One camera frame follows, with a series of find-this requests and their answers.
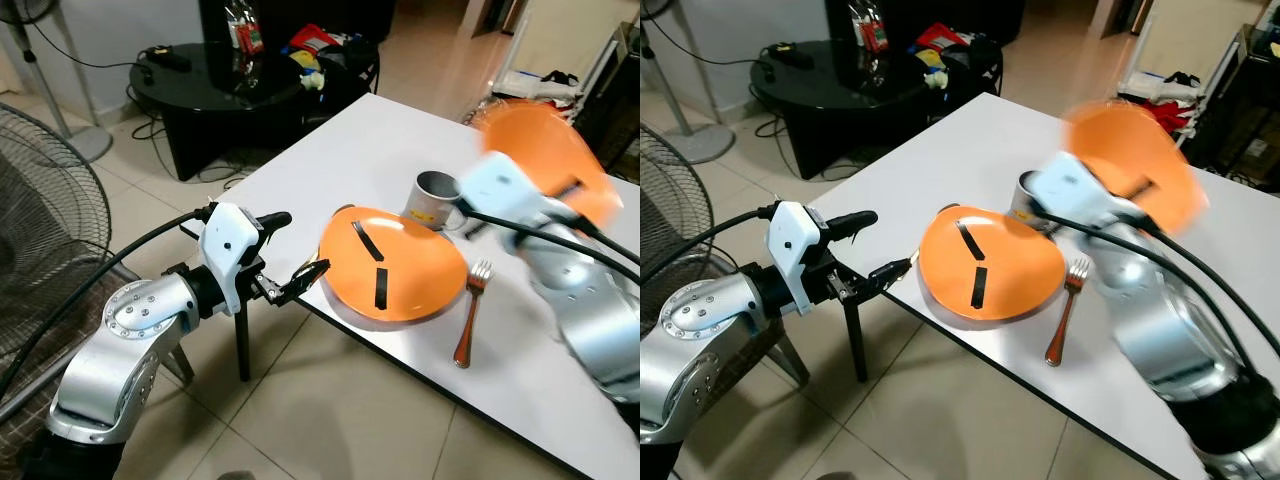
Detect black table leg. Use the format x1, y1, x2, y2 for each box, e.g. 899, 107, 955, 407
231, 300, 252, 384
841, 300, 870, 384

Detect clear bottle with red label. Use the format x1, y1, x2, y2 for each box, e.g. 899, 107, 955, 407
849, 0, 892, 77
224, 0, 267, 77

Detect black shelf unit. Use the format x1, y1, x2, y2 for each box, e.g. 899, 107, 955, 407
1184, 24, 1280, 188
574, 24, 641, 178

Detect grey ceramic mug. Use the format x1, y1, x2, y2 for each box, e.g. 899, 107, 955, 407
404, 169, 472, 234
1009, 169, 1063, 227

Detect plain orange plastic plate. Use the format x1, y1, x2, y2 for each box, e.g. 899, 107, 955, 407
478, 99, 623, 228
1062, 98, 1209, 239

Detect black television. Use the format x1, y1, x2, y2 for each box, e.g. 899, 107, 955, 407
825, 0, 1017, 47
199, 0, 397, 47

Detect white wire rack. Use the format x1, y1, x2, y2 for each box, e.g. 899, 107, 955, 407
1119, 0, 1243, 113
489, 0, 641, 113

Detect white standing fan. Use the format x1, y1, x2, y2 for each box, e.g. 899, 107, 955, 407
640, 0, 738, 167
0, 0, 117, 167

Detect black glossy low table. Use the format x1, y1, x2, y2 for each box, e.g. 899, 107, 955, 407
749, 38, 1003, 181
129, 38, 383, 183

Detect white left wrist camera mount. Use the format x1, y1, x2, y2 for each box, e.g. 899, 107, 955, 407
764, 201, 832, 317
197, 201, 267, 317

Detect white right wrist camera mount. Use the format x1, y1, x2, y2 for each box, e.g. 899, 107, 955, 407
461, 149, 563, 237
1029, 163, 1133, 233

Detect red packet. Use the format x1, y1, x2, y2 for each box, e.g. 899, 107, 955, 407
287, 24, 338, 57
914, 23, 968, 53

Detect orange plate with black strips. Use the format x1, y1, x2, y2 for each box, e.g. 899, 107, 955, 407
916, 203, 1067, 327
317, 204, 470, 327

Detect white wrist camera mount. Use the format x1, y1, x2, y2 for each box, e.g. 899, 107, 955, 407
764, 201, 832, 317
197, 201, 267, 317
461, 149, 563, 237
1029, 163, 1133, 233

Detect black power strip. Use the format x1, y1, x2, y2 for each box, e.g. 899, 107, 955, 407
139, 44, 193, 74
764, 44, 814, 72

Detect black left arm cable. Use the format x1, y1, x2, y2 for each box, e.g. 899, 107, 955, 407
640, 203, 791, 283
0, 207, 217, 403

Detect black floor fan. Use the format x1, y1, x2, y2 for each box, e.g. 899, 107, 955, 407
0, 99, 197, 423
640, 124, 813, 389

